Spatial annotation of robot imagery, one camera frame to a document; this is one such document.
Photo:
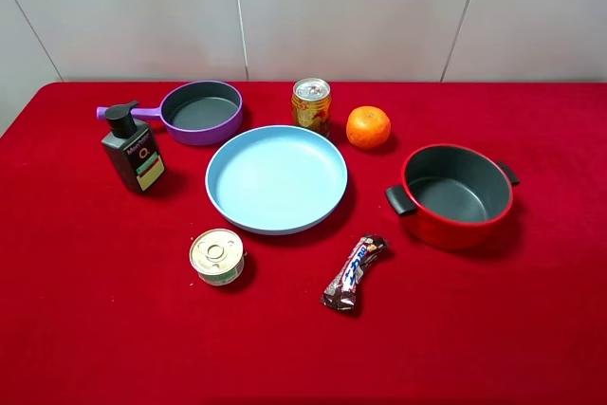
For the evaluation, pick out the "brown chocolate bar wrapper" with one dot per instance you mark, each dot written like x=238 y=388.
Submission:
x=341 y=293

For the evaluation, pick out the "gold drink can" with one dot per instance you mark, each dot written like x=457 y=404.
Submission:
x=310 y=105

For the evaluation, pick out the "small silver tin can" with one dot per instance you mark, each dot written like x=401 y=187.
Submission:
x=217 y=256

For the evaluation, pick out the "light blue plate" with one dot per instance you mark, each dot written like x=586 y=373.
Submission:
x=276 y=179

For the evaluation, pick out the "black pump bottle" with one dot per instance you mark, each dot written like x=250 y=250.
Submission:
x=131 y=147

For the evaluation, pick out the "purple saucepan with handle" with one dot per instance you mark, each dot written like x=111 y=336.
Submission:
x=198 y=113

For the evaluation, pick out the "red pot black handles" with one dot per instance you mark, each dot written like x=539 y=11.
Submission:
x=451 y=197

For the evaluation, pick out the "orange mandarin fruit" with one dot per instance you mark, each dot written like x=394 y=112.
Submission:
x=368 y=127

